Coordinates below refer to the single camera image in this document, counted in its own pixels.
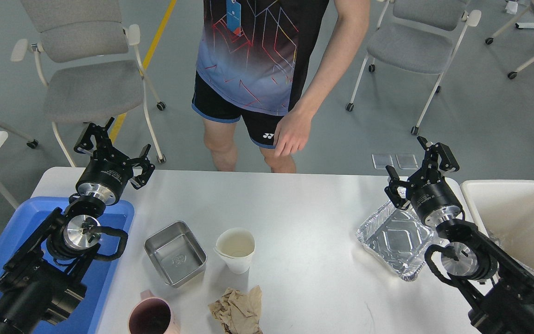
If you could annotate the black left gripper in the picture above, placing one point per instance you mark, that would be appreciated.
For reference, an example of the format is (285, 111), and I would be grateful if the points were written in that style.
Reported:
(106, 180)

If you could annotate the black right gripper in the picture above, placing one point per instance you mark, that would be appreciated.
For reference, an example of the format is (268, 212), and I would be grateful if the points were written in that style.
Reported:
(434, 199)

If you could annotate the aluminium foil tray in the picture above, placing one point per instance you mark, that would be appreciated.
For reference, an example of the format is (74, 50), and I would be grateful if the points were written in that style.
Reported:
(398, 239)

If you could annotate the square stainless steel tray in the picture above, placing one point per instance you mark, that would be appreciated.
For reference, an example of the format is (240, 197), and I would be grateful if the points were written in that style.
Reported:
(176, 254)

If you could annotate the white paper cup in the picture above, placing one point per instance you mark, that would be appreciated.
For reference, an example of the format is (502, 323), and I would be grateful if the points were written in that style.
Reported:
(236, 247)

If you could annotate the pink ceramic mug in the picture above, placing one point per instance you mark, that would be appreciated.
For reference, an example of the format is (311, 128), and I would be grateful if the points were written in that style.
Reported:
(152, 315)

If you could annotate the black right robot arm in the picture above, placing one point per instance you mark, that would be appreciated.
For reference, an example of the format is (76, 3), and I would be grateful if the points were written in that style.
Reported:
(499, 290)

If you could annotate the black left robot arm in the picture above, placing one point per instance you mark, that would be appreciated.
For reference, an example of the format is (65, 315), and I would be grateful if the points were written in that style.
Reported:
(42, 281)

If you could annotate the right floor outlet cover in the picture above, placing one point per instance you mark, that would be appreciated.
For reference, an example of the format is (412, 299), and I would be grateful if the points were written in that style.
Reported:
(407, 161)

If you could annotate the floor outlet cover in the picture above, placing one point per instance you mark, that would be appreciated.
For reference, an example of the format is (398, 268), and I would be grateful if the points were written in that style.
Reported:
(407, 161)
(381, 161)

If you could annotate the left floor outlet cover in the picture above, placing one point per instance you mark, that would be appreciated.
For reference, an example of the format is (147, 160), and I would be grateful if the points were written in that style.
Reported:
(381, 161)

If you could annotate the white plastic bin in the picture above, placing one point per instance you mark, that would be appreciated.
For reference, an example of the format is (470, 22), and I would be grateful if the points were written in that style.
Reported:
(506, 209)

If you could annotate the grey chair right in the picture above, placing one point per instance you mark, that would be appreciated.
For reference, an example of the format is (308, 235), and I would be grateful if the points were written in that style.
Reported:
(416, 50)

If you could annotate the foil tray in bin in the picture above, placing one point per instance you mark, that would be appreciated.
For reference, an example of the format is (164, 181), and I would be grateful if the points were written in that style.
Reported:
(499, 243)

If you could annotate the person in patterned shirt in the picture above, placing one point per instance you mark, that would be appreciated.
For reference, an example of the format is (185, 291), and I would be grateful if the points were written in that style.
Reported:
(252, 65)

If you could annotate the crumpled brown paper napkin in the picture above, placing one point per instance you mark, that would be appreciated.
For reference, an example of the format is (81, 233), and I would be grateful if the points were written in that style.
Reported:
(238, 313)

